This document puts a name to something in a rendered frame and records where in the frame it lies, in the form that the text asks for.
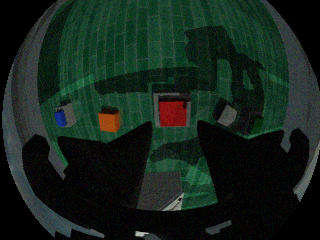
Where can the red button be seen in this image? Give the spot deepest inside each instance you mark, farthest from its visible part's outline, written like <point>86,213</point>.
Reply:
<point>172,108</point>

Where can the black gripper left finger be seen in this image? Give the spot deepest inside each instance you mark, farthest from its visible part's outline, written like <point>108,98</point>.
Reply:
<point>122,161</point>

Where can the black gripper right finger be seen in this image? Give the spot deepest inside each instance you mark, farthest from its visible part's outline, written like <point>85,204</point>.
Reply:
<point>230,157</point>

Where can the orange block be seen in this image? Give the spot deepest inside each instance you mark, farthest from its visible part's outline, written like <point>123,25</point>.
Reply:
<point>109,120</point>

